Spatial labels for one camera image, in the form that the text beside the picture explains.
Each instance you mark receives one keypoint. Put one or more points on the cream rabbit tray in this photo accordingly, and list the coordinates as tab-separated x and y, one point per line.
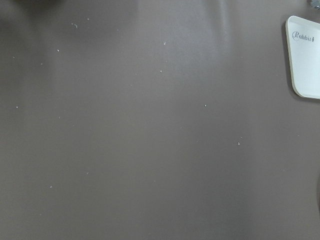
303	44

